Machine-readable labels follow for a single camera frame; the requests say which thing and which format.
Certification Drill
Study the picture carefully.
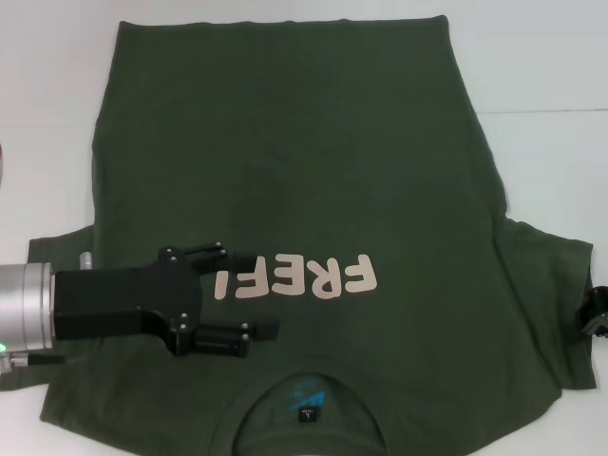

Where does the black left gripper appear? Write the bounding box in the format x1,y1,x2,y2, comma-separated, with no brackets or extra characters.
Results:
54,240,281,360

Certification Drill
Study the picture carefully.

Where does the dark green printed t-shirt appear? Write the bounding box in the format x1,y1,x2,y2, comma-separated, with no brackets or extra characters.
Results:
26,15,599,456

